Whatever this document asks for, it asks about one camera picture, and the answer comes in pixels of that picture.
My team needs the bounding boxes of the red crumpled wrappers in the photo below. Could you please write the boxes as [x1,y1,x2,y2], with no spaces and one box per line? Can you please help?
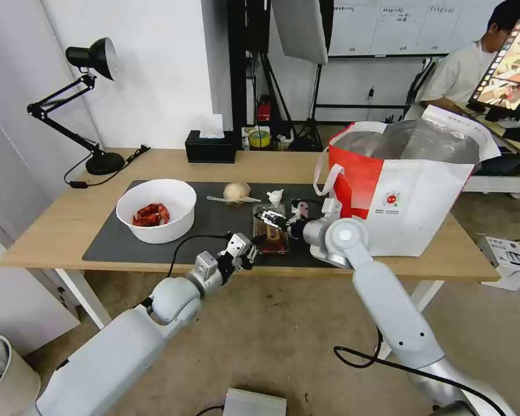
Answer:
[131,202,171,227]

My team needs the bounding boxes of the black metal rack frame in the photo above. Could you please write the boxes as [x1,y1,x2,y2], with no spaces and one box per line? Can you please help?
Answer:
[227,0,270,131]

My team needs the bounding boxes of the wooden table with white legs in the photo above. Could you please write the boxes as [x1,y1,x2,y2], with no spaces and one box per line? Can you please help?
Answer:
[0,147,502,330]

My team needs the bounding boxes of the white cardboard product box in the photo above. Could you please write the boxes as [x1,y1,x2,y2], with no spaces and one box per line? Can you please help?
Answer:
[476,236,520,292]

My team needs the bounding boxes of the yellow tape roll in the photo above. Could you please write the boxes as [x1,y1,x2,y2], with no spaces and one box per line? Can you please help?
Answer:
[248,128,271,150]

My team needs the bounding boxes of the black lamp power cable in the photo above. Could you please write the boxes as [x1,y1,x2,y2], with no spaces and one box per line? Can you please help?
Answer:
[64,145,151,190]

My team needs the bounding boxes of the black desk lamp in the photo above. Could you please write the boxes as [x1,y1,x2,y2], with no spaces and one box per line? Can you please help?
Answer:
[25,36,127,176]

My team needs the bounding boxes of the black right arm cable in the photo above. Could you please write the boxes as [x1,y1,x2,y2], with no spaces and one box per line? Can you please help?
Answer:
[333,325,508,416]

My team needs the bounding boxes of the whiteboard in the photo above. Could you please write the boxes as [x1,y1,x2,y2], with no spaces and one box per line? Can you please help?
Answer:
[329,0,508,58]

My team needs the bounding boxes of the red and white takeout bag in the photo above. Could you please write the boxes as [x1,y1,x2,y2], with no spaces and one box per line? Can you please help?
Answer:
[314,103,502,257]

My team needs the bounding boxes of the person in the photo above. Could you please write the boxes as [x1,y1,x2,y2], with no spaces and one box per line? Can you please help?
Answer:
[420,0,520,113]

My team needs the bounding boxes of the white round bowl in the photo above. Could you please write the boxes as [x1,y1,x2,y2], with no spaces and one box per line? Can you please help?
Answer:
[116,179,197,244]

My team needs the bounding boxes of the black light stand tripod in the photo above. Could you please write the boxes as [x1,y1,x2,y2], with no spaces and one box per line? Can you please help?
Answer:
[259,51,326,151]

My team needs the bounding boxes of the black desk mat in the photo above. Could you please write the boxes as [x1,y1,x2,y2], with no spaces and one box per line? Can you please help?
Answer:
[81,180,356,269]

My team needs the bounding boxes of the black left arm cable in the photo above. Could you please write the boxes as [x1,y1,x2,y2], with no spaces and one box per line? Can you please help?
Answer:
[166,233,235,278]

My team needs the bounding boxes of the beige trash bin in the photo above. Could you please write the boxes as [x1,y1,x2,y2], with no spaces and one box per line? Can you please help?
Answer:
[0,333,42,416]

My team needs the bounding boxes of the small pink white wrapper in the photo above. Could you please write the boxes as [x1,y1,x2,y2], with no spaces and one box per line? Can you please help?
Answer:
[291,199,311,222]

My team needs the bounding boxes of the silver metal block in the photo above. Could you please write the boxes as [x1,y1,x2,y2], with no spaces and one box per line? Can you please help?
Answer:
[222,387,288,416]

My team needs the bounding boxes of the beige crumpled paper ball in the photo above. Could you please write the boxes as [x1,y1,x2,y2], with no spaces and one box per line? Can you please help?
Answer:
[223,182,252,208]

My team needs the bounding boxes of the black tissue box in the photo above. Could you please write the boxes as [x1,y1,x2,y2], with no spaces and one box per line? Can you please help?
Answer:
[185,114,236,165]

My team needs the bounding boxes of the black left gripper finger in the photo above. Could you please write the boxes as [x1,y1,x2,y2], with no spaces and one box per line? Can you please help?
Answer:
[238,249,261,272]
[247,235,268,257]

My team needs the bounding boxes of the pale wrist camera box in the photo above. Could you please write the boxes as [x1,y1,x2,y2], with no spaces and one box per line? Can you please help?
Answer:
[226,233,251,257]

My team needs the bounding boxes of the clear plastic spoon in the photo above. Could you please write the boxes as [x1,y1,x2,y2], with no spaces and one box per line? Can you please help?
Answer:
[207,194,262,205]

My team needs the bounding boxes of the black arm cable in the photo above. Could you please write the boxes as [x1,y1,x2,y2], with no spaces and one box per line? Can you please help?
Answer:
[166,233,235,278]
[333,325,508,416]

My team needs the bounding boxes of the clear plastic food container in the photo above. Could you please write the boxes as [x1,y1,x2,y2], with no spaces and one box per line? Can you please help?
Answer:
[252,203,290,257]

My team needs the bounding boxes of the computer monitor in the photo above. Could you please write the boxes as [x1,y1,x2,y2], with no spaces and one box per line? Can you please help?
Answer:
[467,17,520,122]

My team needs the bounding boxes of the studio softbox light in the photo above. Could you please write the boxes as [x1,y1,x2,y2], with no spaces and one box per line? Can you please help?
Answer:
[270,0,330,66]

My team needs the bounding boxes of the white side desk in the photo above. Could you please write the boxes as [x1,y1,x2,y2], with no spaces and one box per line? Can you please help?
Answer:
[455,99,520,192]

